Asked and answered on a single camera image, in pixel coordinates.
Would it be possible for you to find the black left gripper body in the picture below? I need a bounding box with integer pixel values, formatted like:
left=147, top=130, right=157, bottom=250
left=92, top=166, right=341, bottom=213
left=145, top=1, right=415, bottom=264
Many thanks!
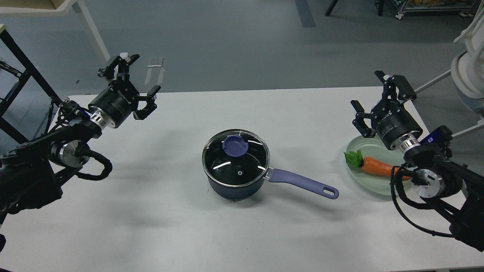
left=88, top=83, right=140, bottom=129

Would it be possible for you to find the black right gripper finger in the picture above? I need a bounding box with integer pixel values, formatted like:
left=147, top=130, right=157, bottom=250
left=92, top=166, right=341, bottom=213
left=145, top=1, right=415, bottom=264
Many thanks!
left=375, top=71, right=417, bottom=111
left=351, top=100, right=378, bottom=138

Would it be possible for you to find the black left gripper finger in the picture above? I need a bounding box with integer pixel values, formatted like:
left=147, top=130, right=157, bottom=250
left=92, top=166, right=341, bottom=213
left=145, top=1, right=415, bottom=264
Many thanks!
left=133, top=85, right=161, bottom=120
left=97, top=54, right=140, bottom=82

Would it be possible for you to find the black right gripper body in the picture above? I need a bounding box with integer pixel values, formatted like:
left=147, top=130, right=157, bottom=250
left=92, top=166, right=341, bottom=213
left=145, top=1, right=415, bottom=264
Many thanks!
left=373, top=110, right=423, bottom=153

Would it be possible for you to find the glass lid with purple knob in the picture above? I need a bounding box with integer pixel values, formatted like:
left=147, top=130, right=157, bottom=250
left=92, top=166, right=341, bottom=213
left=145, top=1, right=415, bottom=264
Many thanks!
left=202, top=129, right=270, bottom=188

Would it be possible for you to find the blue saucepan with purple handle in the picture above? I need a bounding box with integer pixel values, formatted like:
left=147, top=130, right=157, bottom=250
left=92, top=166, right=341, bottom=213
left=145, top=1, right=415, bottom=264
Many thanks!
left=202, top=129, right=339, bottom=201

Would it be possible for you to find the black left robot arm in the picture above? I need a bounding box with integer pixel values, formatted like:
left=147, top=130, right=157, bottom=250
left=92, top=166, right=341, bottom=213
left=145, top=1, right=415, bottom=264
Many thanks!
left=0, top=54, right=161, bottom=223

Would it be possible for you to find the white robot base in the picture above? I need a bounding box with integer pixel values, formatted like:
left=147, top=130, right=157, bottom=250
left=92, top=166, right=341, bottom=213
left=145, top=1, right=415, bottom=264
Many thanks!
left=416, top=9, right=484, bottom=138

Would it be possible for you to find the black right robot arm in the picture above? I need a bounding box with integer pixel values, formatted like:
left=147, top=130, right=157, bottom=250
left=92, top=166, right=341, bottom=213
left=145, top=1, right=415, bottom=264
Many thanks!
left=351, top=70, right=484, bottom=252

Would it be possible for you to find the pale green plate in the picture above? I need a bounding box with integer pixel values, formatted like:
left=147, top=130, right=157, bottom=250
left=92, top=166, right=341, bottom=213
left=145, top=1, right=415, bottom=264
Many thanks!
left=345, top=136, right=404, bottom=196

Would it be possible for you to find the toy carrot with green leaves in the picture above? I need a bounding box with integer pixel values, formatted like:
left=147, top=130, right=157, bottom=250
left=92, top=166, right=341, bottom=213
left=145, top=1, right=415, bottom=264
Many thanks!
left=343, top=150, right=400, bottom=180

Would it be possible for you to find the metal wheeled cart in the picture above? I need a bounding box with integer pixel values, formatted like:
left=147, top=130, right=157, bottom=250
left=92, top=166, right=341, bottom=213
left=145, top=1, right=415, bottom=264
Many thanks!
left=393, top=0, right=482, bottom=20

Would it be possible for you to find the black metal stand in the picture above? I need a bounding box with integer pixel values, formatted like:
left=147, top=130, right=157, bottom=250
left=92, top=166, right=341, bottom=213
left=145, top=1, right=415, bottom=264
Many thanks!
left=0, top=24, right=63, bottom=144

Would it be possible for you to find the white table leg frame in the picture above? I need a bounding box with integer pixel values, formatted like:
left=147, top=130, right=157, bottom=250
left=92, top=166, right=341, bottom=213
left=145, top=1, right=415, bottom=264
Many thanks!
left=0, top=0, right=110, bottom=63

